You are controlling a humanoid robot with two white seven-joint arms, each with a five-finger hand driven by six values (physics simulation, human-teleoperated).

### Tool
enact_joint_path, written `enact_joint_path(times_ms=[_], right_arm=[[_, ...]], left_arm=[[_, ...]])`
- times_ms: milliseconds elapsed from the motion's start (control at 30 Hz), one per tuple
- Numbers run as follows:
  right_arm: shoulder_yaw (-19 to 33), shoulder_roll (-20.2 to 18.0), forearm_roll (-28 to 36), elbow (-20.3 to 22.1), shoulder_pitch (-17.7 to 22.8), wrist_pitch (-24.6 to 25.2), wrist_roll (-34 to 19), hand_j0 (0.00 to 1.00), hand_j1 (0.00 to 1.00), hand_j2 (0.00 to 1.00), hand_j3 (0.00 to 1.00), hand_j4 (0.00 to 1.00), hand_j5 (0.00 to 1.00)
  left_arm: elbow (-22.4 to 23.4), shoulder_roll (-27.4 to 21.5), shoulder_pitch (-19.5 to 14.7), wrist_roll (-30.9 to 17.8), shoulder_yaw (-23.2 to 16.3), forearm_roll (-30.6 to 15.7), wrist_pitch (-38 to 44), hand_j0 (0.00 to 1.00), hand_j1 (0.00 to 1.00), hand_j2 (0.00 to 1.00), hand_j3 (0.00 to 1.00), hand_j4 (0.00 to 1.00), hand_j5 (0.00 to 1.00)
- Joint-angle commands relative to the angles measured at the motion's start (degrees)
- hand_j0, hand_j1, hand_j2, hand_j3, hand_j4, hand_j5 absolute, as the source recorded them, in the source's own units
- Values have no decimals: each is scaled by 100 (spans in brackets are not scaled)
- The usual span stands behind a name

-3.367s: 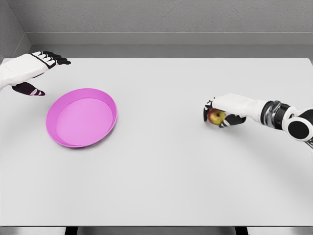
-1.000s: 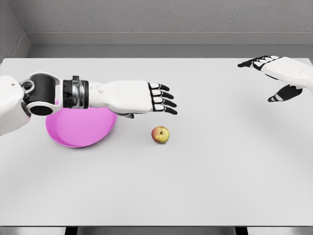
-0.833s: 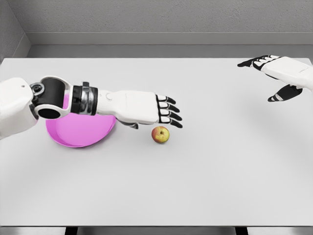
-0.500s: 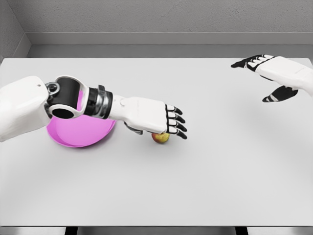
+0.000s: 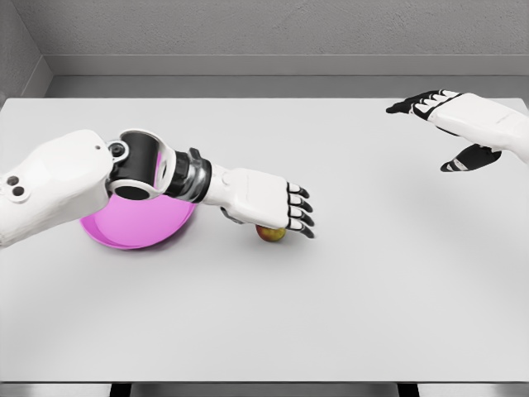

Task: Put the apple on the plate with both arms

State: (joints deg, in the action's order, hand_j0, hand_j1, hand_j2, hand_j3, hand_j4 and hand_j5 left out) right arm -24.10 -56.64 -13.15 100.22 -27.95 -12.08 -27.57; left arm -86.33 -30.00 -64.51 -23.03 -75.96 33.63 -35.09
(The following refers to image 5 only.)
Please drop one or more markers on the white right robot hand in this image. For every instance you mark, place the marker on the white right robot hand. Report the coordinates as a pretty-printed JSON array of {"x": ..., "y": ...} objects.
[{"x": 463, "y": 116}]

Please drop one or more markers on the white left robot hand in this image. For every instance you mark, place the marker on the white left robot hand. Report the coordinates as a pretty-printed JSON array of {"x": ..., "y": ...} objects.
[{"x": 264, "y": 198}]

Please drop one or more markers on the red yellow apple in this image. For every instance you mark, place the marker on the red yellow apple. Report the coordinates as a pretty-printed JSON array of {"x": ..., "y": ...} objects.
[{"x": 270, "y": 234}]

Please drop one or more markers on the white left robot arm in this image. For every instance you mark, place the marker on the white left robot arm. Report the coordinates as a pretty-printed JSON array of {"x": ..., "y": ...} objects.
[{"x": 49, "y": 178}]

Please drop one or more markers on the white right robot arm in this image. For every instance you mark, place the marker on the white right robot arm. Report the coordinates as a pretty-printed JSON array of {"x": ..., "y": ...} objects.
[{"x": 514, "y": 132}]

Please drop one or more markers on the pink plate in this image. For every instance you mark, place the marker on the pink plate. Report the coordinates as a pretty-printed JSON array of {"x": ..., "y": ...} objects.
[{"x": 136, "y": 223}]

